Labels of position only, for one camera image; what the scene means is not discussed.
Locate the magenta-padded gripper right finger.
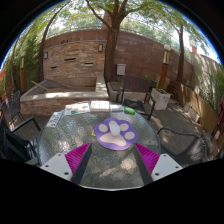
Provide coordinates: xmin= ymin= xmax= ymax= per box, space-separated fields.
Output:
xmin=133 ymin=142 xmax=184 ymax=185

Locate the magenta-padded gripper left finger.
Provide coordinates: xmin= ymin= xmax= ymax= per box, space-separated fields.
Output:
xmin=39 ymin=142 xmax=93 ymax=185

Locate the purple paw-shaped mouse pad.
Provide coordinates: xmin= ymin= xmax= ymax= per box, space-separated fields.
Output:
xmin=93 ymin=117 xmax=140 ymax=151

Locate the grey mesh garden chair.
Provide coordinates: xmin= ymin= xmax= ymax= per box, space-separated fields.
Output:
xmin=156 ymin=127 xmax=209 ymax=166

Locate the white printed paper strip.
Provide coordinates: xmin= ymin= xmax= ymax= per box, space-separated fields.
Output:
xmin=45 ymin=110 xmax=65 ymax=129

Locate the black metal armchair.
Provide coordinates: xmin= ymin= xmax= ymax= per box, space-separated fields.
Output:
xmin=0 ymin=114 xmax=43 ymax=166

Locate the printed paper booklet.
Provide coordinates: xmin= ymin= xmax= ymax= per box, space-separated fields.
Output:
xmin=63 ymin=102 xmax=91 ymax=116

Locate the small green packet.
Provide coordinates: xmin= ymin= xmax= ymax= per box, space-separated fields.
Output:
xmin=123 ymin=106 xmax=137 ymax=116

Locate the low wooden plank fence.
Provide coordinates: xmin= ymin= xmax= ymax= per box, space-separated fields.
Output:
xmin=168 ymin=79 xmax=221 ymax=134

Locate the stone-edged raised basin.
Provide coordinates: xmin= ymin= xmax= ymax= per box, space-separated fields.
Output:
xmin=19 ymin=73 xmax=110 ymax=116

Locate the white square planter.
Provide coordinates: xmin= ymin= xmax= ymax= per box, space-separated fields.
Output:
xmin=150 ymin=87 xmax=172 ymax=111

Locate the large white flat box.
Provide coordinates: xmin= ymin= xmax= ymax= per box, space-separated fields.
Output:
xmin=89 ymin=100 xmax=111 ymax=113

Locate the black mesh garden chair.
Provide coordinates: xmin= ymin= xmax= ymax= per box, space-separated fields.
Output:
xmin=6 ymin=90 xmax=26 ymax=126

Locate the small white flat box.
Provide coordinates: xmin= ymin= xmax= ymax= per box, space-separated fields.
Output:
xmin=109 ymin=103 xmax=125 ymax=113

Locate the dark slatted garden chair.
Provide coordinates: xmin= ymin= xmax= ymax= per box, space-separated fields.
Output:
xmin=115 ymin=75 xmax=157 ymax=121

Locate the thin leaning tree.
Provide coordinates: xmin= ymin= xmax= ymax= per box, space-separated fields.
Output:
xmin=37 ymin=3 xmax=68 ymax=83

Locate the slim straight tree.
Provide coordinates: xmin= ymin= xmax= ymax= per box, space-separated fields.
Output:
xmin=173 ymin=19 xmax=186 ymax=84

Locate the large forked tree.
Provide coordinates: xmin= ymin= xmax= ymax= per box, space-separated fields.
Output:
xmin=84 ymin=0 xmax=134 ymax=83

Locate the wooden garden lamp post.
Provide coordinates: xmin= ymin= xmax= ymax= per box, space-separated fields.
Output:
xmin=157 ymin=44 xmax=172 ymax=89

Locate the short wooden post lamp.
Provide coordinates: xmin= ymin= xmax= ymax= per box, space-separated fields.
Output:
xmin=19 ymin=51 xmax=28 ymax=93

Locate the grey wall utility box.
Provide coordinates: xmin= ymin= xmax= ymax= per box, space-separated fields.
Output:
xmin=116 ymin=63 xmax=127 ymax=76

